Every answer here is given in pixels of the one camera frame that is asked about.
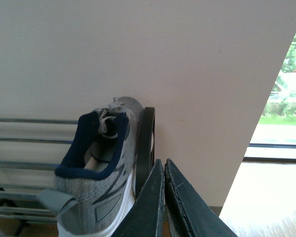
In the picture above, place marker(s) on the grey sneaker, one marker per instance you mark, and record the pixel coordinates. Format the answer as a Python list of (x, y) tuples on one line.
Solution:
[(95, 182)]

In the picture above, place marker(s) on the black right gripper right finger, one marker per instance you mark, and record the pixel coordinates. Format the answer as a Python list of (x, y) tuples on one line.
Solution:
[(188, 214)]

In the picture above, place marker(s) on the black metal shoe rack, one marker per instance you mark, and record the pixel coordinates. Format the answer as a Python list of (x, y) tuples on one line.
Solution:
[(22, 205)]

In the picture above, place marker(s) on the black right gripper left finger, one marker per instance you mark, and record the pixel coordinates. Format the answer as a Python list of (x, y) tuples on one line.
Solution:
[(145, 219)]

